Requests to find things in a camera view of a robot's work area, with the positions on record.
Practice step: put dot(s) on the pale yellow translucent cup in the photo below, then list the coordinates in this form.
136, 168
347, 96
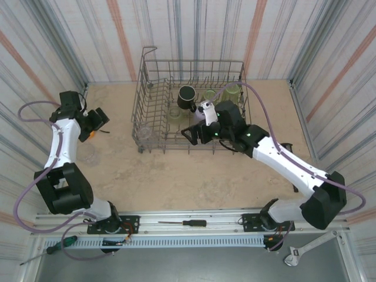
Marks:
175, 116

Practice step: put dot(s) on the tall green plastic cup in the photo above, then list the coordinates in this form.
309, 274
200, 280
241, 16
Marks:
232, 93

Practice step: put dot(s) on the clear plastic cup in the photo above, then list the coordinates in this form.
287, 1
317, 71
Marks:
145, 132
88, 155

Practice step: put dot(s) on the short green plastic cup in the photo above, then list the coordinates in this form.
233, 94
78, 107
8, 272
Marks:
210, 94

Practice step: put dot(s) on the black mug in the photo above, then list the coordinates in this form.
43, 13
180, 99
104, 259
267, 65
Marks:
186, 97

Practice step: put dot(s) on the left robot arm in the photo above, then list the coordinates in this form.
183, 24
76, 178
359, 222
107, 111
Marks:
63, 144

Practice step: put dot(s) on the yellow tape measure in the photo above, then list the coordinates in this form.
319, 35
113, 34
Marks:
92, 135

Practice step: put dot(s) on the small black object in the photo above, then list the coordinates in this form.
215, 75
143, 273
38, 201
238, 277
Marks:
288, 147

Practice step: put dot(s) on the silver adjustable wrench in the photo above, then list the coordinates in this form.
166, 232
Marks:
311, 245

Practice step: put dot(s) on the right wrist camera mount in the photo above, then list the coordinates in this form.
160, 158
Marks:
210, 114

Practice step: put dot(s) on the aluminium mounting rail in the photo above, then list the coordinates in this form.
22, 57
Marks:
205, 230

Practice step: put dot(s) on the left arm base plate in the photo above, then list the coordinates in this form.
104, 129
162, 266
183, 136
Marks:
132, 223

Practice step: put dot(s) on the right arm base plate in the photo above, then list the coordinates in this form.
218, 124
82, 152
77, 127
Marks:
252, 227

